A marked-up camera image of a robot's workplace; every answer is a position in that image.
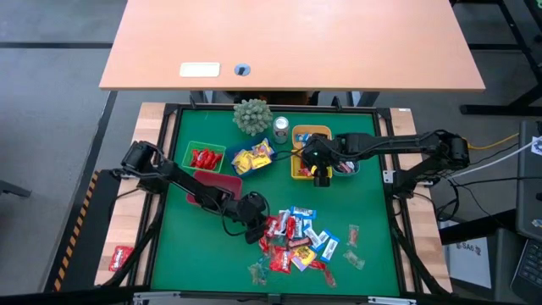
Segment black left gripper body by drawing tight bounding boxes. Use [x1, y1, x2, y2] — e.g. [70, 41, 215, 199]
[235, 192, 270, 226]

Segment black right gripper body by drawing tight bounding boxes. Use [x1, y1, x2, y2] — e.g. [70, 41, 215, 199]
[301, 134, 342, 169]

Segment blue plastic bin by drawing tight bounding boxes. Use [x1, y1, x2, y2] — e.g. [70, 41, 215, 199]
[224, 136, 279, 178]

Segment yellow purple candy packet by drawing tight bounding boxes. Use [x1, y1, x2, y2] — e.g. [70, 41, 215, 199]
[290, 244, 318, 271]

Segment clear green candy wrapper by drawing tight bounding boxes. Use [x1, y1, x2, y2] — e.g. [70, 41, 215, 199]
[342, 248, 366, 271]

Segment orange plastic bin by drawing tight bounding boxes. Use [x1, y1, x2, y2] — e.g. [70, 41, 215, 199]
[291, 125, 334, 149]

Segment small teal plastic bin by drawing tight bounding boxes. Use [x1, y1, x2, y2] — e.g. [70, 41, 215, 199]
[331, 158, 362, 177]

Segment yellow plastic basket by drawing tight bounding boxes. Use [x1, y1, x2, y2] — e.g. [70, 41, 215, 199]
[290, 147, 317, 181]

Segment pink plastic bin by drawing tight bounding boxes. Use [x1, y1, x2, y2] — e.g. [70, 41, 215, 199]
[185, 169, 244, 208]

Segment silver Diet Coke can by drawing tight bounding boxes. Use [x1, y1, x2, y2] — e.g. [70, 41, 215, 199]
[272, 115, 290, 144]

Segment green table mat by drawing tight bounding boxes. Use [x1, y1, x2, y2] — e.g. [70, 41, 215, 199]
[150, 108, 401, 297]

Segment artificial green plant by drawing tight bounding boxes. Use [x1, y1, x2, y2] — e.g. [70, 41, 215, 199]
[232, 98, 274, 136]

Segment green plastic basket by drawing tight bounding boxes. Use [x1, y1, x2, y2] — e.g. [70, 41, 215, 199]
[181, 140, 227, 174]

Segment large tan wooden desk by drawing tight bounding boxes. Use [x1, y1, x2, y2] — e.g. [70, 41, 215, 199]
[98, 0, 487, 92]

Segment white rectangular desk plate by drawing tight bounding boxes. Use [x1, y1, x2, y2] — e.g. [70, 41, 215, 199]
[179, 61, 222, 79]

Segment black floor platform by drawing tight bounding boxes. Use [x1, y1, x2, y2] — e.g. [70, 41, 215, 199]
[41, 169, 128, 293]

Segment yellow black hazard tape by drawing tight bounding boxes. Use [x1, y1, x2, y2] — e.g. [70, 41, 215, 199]
[53, 171, 99, 292]

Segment black keyboard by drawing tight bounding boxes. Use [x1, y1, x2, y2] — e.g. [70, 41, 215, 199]
[510, 239, 542, 304]

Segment black furniture foot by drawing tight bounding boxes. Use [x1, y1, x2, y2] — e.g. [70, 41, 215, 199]
[0, 179, 33, 199]

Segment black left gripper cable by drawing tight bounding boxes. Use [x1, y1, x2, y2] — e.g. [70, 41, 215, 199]
[219, 192, 272, 237]

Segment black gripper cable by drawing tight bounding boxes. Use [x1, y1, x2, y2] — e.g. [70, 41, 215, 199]
[219, 192, 272, 237]
[270, 147, 306, 163]

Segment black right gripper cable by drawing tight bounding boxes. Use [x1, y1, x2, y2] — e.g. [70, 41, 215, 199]
[270, 147, 306, 163]

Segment black cable conduit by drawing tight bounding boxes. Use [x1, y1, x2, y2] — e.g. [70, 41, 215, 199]
[99, 202, 166, 289]
[391, 211, 450, 296]

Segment black aluminium table frame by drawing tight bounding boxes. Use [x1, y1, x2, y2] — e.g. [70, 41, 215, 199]
[126, 101, 452, 305]

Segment silver frame bracket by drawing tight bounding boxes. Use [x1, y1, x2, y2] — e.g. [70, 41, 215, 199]
[132, 291, 181, 305]
[367, 296, 418, 305]

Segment black floor cable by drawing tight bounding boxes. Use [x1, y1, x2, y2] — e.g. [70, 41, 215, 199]
[431, 176, 517, 221]

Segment black desk base frame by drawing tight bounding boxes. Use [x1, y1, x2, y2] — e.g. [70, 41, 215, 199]
[449, 0, 542, 116]

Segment yellow floor cable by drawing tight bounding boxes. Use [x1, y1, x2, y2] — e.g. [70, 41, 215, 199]
[465, 132, 521, 150]

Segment white floor cable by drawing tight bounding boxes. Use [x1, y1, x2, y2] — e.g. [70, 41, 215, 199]
[452, 139, 535, 179]

